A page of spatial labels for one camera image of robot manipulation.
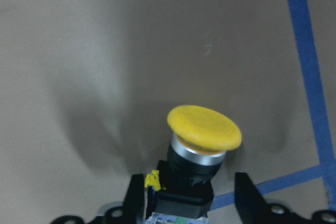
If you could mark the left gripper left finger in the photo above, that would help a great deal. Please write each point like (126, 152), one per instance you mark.
(133, 204)

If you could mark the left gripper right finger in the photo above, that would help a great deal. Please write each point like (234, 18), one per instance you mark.
(249, 203)

